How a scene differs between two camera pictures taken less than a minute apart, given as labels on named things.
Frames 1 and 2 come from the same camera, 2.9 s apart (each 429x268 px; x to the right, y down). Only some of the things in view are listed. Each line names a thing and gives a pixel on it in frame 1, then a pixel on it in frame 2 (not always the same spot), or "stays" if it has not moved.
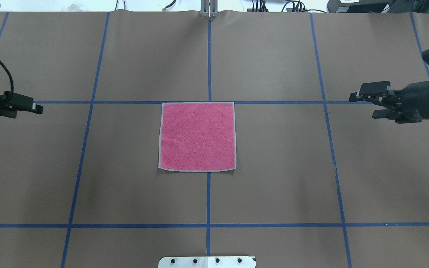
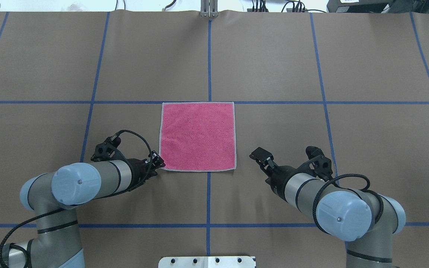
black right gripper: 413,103 -> 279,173
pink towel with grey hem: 197,136 stays
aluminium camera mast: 209,9 stays
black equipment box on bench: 380,6 stays
